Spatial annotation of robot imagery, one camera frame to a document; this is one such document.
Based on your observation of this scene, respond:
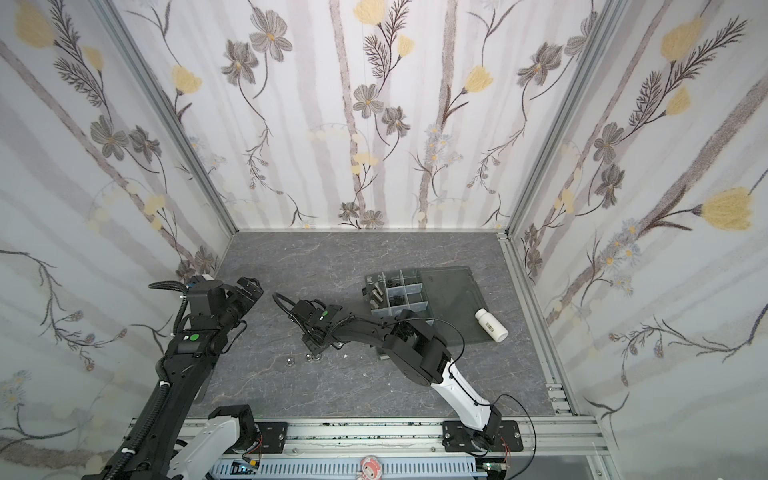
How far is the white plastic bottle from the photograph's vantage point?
0.89m

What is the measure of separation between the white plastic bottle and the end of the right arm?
0.48m

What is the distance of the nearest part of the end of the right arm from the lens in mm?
637
